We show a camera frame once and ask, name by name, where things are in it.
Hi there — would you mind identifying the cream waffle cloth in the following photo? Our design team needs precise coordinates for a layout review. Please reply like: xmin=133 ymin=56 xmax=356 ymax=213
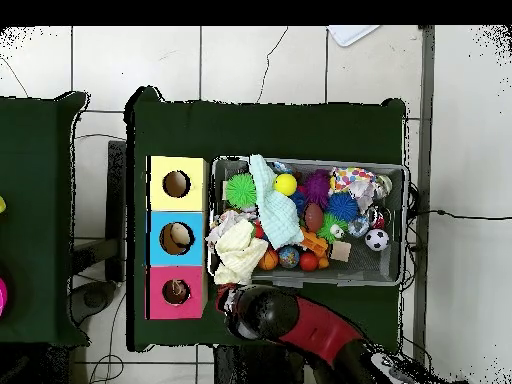
xmin=214 ymin=219 xmax=269 ymax=286

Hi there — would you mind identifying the tiger plush toy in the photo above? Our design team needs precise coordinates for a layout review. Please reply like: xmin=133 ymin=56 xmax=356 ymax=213
xmin=163 ymin=279 xmax=190 ymax=305

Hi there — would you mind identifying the mint green waffle cloth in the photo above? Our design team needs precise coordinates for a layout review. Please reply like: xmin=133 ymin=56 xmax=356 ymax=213
xmin=248 ymin=153 xmax=306 ymax=250

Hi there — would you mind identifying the multicoloured patterned cloth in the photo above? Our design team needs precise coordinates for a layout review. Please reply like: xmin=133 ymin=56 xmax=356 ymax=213
xmin=330 ymin=165 xmax=394 ymax=213

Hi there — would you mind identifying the wooden box with three holes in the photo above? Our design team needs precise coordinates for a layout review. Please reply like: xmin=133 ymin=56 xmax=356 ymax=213
xmin=143 ymin=155 xmax=209 ymax=320

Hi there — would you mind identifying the clear mesh bin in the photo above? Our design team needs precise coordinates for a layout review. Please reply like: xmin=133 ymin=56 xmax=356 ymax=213
xmin=206 ymin=156 xmax=409 ymax=288

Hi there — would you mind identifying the plain green spiky ball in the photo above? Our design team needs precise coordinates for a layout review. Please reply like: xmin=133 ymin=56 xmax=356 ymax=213
xmin=224 ymin=172 xmax=258 ymax=210

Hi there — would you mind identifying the brown toy football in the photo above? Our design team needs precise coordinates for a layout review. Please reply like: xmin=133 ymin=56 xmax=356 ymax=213
xmin=302 ymin=201 xmax=325 ymax=233

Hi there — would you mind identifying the green spiky ball with eyes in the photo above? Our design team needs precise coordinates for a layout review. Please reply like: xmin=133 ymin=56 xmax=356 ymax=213
xmin=317 ymin=211 xmax=348 ymax=245

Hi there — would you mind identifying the smooth yellow ball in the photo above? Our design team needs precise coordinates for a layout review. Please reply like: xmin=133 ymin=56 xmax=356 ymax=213
xmin=273 ymin=172 xmax=299 ymax=198

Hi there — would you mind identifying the grey round base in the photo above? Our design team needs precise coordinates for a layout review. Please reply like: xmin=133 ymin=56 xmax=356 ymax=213
xmin=70 ymin=280 xmax=118 ymax=326

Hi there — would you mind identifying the purple spiky toy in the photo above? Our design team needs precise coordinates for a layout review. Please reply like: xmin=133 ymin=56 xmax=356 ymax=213
xmin=302 ymin=168 xmax=332 ymax=210

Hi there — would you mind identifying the plain blue spiky ball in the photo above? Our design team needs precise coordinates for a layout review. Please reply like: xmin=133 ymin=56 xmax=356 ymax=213
xmin=326 ymin=192 xmax=360 ymax=223

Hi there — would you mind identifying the small soccer ball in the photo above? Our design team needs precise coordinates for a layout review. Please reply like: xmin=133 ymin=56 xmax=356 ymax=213
xmin=364 ymin=228 xmax=391 ymax=253

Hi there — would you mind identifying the dark green tablecloth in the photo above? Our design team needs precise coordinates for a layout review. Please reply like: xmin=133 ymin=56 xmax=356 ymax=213
xmin=125 ymin=85 xmax=408 ymax=353

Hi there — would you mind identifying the white flat board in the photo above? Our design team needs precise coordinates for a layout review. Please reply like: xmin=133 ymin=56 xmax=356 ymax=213
xmin=326 ymin=25 xmax=381 ymax=48

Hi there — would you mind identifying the black cable with connector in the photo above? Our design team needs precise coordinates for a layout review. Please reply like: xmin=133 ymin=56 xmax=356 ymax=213
xmin=405 ymin=207 xmax=512 ymax=221

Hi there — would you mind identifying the thin floor cable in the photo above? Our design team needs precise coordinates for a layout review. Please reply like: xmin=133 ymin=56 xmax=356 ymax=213
xmin=255 ymin=26 xmax=290 ymax=104

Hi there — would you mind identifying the grey metal rail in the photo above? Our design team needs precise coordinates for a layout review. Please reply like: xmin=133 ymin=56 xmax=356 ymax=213
xmin=411 ymin=25 xmax=436 ymax=365

